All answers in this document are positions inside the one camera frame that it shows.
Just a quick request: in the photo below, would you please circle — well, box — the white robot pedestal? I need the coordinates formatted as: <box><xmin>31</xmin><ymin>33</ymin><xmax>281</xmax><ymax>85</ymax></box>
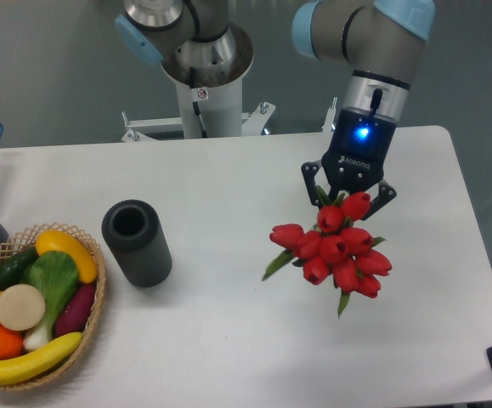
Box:
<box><xmin>120</xmin><ymin>23</ymin><xmax>340</xmax><ymax>143</ymax></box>

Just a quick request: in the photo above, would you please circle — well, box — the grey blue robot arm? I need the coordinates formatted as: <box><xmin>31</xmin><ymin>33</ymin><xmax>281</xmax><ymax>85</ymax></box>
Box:
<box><xmin>115</xmin><ymin>1</ymin><xmax>435</xmax><ymax>213</ymax></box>

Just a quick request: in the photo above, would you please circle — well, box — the beige round disc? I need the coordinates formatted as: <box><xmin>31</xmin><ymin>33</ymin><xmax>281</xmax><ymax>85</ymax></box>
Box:
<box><xmin>0</xmin><ymin>284</ymin><xmax>45</xmax><ymax>332</ymax></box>

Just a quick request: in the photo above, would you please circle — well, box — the yellow squash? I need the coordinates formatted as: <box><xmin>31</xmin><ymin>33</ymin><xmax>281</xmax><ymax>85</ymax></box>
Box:
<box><xmin>35</xmin><ymin>229</ymin><xmax>99</xmax><ymax>284</ymax></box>

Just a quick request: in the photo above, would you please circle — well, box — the yellow banana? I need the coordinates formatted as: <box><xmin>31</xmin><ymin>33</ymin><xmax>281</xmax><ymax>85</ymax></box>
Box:
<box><xmin>0</xmin><ymin>332</ymin><xmax>83</xmax><ymax>386</ymax></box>

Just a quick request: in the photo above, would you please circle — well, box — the green cucumber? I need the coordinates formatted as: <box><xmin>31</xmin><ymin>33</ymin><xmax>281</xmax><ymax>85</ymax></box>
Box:
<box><xmin>0</xmin><ymin>247</ymin><xmax>38</xmax><ymax>292</ymax></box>

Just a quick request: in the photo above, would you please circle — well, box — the red tulip bouquet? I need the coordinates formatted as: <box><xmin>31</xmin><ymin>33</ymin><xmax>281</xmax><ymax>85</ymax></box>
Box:
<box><xmin>262</xmin><ymin>187</ymin><xmax>393</xmax><ymax>315</ymax></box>

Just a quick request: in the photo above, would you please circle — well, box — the dark grey ribbed vase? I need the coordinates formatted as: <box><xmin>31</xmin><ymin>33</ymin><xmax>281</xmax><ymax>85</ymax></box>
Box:
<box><xmin>101</xmin><ymin>199</ymin><xmax>172</xmax><ymax>287</ymax></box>

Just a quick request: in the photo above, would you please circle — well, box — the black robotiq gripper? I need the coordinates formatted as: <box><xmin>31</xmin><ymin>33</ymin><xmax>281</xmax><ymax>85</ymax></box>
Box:
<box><xmin>301</xmin><ymin>110</ymin><xmax>397</xmax><ymax>221</ymax></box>

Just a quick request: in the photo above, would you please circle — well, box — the woven wicker basket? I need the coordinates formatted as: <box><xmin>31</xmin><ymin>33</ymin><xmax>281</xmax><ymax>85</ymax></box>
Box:
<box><xmin>0</xmin><ymin>223</ymin><xmax>106</xmax><ymax>390</ymax></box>

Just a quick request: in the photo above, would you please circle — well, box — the purple sweet potato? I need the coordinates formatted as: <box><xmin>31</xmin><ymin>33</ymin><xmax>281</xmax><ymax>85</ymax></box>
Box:
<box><xmin>54</xmin><ymin>283</ymin><xmax>96</xmax><ymax>337</ymax></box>

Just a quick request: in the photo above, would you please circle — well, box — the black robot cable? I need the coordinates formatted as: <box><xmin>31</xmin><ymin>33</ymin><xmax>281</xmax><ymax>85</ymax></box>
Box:
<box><xmin>188</xmin><ymin>66</ymin><xmax>209</xmax><ymax>139</ymax></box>

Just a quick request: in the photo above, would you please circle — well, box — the green bok choy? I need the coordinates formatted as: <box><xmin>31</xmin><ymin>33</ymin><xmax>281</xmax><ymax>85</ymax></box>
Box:
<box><xmin>20</xmin><ymin>251</ymin><xmax>79</xmax><ymax>352</ymax></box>

